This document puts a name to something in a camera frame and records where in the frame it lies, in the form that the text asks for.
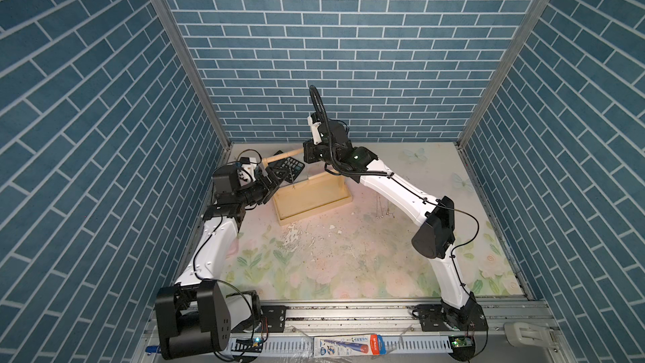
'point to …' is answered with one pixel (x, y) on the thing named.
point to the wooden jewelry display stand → (311, 198)
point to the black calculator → (295, 166)
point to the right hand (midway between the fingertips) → (304, 144)
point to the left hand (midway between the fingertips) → (290, 178)
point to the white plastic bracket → (529, 334)
